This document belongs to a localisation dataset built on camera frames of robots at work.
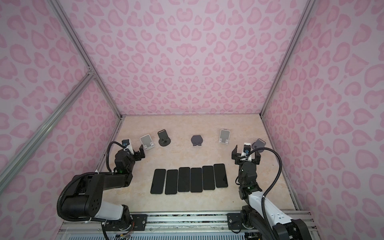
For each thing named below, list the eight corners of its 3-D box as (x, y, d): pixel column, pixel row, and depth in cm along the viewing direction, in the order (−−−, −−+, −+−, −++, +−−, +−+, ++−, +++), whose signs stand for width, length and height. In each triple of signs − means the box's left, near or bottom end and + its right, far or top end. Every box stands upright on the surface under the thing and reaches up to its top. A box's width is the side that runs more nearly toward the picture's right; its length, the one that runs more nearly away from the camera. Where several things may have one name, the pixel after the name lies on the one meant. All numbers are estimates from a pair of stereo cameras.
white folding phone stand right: (219, 144, 104) (220, 138, 99) (218, 135, 109) (219, 129, 104) (229, 144, 104) (231, 138, 99) (228, 135, 109) (229, 129, 104)
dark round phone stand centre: (191, 145, 105) (191, 143, 103) (191, 137, 109) (191, 135, 107) (202, 145, 105) (202, 143, 102) (202, 137, 109) (202, 135, 107)
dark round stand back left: (159, 146, 104) (156, 137, 96) (161, 138, 109) (158, 129, 101) (170, 146, 104) (167, 137, 96) (171, 138, 109) (169, 129, 101)
